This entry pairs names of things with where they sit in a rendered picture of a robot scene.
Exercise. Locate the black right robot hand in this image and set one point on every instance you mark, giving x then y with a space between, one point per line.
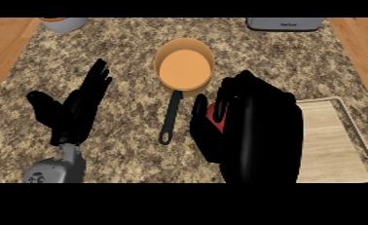
259 131

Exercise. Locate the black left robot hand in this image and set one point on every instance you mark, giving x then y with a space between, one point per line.
79 108

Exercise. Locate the red bell pepper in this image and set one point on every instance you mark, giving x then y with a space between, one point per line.
219 118

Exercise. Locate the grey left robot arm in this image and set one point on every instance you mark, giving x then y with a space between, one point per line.
60 167

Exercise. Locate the pale wooden tray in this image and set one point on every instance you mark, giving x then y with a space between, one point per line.
326 141

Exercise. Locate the grey container with orange rim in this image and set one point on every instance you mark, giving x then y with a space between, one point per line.
63 23

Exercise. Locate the grey appliance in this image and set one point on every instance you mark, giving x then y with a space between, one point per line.
286 23

